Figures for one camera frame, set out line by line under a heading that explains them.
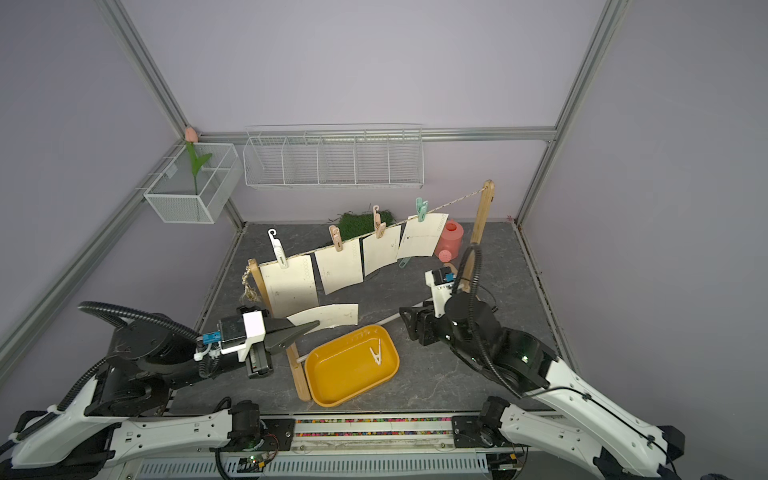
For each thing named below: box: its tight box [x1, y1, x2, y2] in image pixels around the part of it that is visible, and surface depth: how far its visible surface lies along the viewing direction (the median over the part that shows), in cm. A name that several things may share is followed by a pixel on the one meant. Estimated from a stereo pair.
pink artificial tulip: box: [185, 127, 213, 195], surface depth 92 cm
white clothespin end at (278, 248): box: [267, 228, 289, 269], surface depth 54 cm
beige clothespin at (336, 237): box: [328, 225, 343, 252], surface depth 58 cm
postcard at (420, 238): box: [397, 213, 449, 259], surface depth 69 cm
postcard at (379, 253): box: [362, 225, 401, 277], surface depth 68 cm
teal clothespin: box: [415, 197, 428, 223], surface depth 63 cm
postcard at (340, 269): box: [314, 238, 364, 295], surface depth 64 cm
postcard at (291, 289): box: [259, 255, 319, 318], surface depth 58 cm
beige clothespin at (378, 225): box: [372, 204, 387, 239], surface depth 61 cm
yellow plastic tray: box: [305, 324, 400, 407], surface depth 86 cm
